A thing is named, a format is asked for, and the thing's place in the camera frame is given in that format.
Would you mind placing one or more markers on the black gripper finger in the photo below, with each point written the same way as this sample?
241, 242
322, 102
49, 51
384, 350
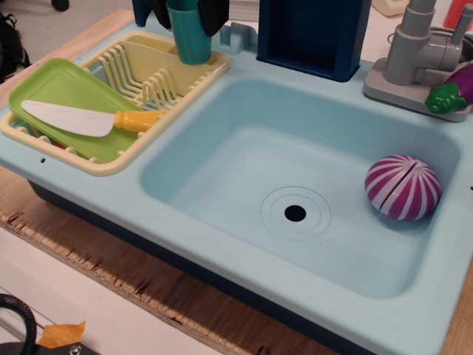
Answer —
214, 14
160, 10

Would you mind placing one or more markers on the teal plastic cup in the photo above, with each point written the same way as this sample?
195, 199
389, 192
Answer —
193, 45

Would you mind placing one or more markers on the pale yellow drying rack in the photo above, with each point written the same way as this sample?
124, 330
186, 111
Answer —
145, 69

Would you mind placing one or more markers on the light blue toy sink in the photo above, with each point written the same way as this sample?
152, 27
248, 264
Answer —
247, 218

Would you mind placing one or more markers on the dark blue back panel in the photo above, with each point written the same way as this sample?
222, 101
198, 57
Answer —
322, 38

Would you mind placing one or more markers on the green plastic tray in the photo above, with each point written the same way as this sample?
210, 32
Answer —
59, 81

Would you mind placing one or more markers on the black backpack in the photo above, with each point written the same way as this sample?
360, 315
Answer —
13, 55

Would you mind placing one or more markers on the cream white object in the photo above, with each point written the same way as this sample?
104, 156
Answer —
390, 7

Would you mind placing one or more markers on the grey toy faucet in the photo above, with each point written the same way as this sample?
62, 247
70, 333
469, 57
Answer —
417, 61

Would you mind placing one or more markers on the red orange container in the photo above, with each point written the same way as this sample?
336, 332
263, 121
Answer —
459, 16

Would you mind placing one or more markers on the purple striped toy onion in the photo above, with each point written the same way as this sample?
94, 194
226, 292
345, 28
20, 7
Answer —
402, 187

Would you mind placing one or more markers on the purple toy eggplant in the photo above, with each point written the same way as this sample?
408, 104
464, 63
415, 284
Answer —
454, 94

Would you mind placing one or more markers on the orange tape piece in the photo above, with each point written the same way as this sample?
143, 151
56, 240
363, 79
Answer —
56, 336

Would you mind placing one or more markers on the toy knife yellow handle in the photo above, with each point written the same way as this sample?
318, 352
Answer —
89, 122

